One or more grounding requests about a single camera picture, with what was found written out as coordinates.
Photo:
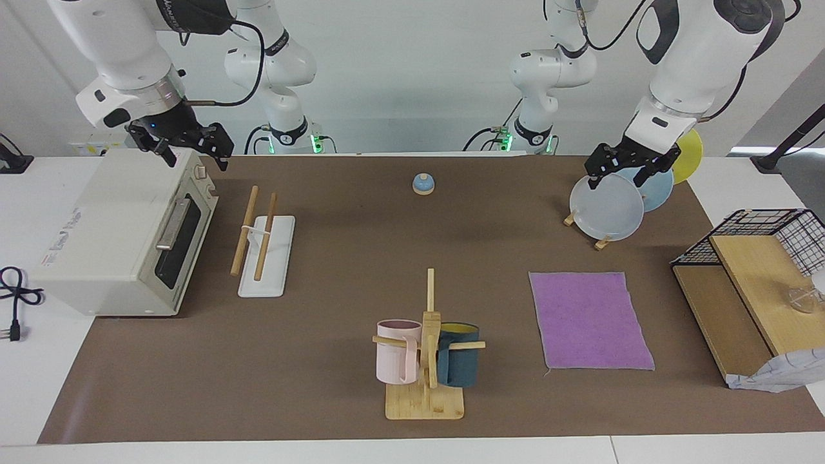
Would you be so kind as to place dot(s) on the black desk clamp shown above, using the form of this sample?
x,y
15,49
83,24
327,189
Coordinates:
x,y
13,164

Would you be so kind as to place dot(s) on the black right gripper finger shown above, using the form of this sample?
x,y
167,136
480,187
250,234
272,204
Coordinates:
x,y
222,158
166,156

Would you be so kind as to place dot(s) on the white towel rack wooden rods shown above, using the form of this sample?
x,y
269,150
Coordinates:
x,y
264,283

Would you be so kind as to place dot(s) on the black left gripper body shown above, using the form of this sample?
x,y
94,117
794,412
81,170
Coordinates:
x,y
638,153

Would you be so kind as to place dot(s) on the brown table mat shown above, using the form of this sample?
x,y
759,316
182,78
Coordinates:
x,y
322,361

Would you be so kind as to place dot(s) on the wooden mug tree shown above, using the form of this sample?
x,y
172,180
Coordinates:
x,y
425,406

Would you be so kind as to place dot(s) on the dark teal mug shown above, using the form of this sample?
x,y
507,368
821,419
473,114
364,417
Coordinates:
x,y
461,367

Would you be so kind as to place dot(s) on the translucent white plate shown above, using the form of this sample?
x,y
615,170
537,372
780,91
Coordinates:
x,y
606,209

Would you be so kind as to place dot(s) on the purple and grey towel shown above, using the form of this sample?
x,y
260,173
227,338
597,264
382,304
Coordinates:
x,y
590,322

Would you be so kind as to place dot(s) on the wooden plate rack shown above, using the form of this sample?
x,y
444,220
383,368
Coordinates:
x,y
602,244

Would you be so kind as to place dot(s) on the yellow plate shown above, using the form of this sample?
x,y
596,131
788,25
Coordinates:
x,y
689,154

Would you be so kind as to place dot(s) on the light blue plate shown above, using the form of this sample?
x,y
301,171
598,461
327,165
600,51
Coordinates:
x,y
657,190

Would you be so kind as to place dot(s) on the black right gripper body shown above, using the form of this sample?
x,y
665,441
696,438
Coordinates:
x,y
174,129

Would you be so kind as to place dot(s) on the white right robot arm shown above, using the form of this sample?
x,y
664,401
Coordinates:
x,y
116,45

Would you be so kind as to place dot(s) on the beige toaster oven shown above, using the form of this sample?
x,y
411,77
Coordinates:
x,y
97,245

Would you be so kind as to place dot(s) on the pink mug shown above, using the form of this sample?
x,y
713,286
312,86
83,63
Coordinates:
x,y
390,361

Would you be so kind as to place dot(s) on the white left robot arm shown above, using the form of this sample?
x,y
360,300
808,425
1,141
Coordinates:
x,y
696,51

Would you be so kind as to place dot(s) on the blue service bell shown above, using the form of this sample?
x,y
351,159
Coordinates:
x,y
423,185

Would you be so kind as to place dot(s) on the white power strip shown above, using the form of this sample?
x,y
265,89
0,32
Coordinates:
x,y
87,149

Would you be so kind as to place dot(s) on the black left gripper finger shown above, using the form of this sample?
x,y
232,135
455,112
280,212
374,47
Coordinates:
x,y
650,173
594,174

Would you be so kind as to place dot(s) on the clear glass cup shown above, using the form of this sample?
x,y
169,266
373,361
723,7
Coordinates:
x,y
802,301

